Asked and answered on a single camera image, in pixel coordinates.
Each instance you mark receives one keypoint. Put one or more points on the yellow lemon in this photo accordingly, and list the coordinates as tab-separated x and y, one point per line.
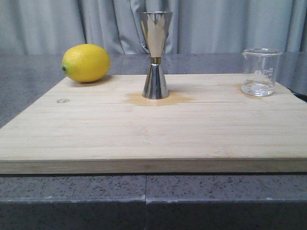
86	63

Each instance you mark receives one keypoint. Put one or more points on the wooden cutting board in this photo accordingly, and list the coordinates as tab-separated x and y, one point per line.
206	125

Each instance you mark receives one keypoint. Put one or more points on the grey curtain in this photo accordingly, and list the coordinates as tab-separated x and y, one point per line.
35	27

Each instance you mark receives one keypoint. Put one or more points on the clear glass beaker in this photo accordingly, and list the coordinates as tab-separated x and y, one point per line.
260	69

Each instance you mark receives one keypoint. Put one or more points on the steel double jigger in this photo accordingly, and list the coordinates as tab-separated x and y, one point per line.
155	26

